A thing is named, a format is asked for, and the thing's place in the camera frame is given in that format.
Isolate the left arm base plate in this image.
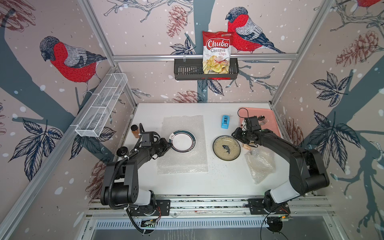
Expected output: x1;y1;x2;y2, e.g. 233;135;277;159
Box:
128;200;171;217

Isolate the cream dinner plate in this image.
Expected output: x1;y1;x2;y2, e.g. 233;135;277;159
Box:
213;136;241;161

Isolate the blue tape dispenser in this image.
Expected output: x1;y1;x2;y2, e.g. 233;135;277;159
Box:
221;115;230;129

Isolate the black wire shelf basket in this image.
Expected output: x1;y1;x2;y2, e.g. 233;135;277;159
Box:
174;58;239;81

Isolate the orange spice jar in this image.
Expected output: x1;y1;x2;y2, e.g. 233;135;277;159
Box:
130;125;140;139

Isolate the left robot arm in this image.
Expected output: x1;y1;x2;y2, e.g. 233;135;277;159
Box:
100;138;173;214

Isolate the dark rimmed plate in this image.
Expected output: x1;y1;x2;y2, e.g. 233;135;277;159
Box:
169;130;196;153

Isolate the pink tray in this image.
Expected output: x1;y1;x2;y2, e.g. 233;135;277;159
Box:
239;107;281;137

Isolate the bubble wrap sheet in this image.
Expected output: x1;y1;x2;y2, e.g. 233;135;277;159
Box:
157;115;209;175
245;149;276;185

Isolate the Chuba cassava chips bag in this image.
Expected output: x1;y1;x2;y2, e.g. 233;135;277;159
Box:
203;31;233;75

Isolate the metal fork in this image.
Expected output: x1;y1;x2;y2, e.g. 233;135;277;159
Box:
260;119;269;126

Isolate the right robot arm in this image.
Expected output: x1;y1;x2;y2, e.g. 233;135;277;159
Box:
232;116;330;213

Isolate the wooden cutting board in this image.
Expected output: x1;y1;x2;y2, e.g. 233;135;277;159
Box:
243;144;252;151

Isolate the white mesh wall basket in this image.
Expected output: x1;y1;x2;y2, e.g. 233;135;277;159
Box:
75;73;128;138

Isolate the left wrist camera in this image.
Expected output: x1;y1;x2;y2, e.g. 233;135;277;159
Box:
138;123;156;148

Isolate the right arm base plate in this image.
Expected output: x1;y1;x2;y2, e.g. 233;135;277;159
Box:
244;198;291;215

